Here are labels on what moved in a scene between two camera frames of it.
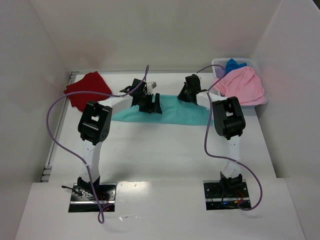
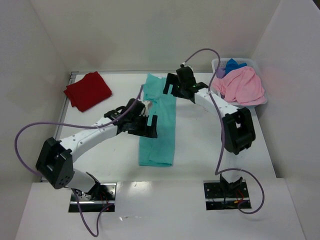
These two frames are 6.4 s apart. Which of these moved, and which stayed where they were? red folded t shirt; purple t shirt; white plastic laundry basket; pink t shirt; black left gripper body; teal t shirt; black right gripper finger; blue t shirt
Moved: teal t shirt; black left gripper body; black right gripper finger
Stayed: white plastic laundry basket; purple t shirt; pink t shirt; blue t shirt; red folded t shirt
